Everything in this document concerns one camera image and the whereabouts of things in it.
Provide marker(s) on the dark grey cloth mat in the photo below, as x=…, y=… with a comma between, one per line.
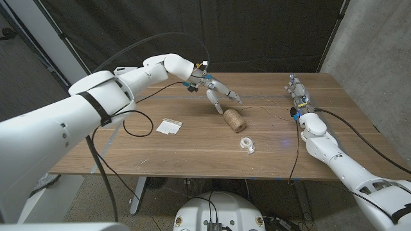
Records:
x=257, y=32

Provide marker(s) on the white robot chest panel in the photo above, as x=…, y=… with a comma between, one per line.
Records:
x=64, y=227

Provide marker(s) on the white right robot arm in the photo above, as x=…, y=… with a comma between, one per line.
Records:
x=337, y=157

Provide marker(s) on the black backdrop stand pole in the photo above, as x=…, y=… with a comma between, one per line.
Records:
x=334, y=33
x=65, y=41

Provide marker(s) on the clear tape dispenser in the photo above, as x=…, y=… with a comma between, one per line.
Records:
x=250, y=148

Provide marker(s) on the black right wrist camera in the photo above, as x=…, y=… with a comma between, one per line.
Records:
x=294, y=114

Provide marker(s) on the grey power strip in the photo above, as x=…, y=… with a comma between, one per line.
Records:
x=279, y=223

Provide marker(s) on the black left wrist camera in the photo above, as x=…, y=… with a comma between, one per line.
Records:
x=192, y=87

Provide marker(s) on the white sticker sheet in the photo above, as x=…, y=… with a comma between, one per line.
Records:
x=168, y=127

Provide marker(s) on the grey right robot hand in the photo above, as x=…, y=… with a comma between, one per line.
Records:
x=300, y=93

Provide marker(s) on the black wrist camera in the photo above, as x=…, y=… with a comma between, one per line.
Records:
x=192, y=87
x=294, y=114

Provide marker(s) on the black floor fan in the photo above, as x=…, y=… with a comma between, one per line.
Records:
x=155, y=183

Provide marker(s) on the jute twine strand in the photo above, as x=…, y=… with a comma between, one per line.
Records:
x=272, y=113

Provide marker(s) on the metal table leg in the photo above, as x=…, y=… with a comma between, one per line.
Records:
x=138, y=195
x=303, y=202

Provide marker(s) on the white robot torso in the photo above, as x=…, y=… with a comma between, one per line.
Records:
x=221, y=208

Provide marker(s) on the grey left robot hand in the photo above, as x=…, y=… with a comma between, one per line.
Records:
x=218, y=86

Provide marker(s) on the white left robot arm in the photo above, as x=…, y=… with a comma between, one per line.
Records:
x=64, y=128

